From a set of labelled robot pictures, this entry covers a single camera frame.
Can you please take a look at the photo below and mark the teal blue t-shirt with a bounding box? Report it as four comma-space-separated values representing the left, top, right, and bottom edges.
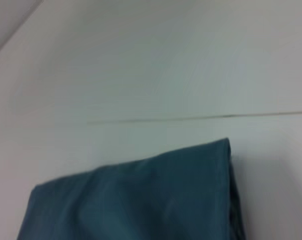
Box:
17, 137, 247, 240

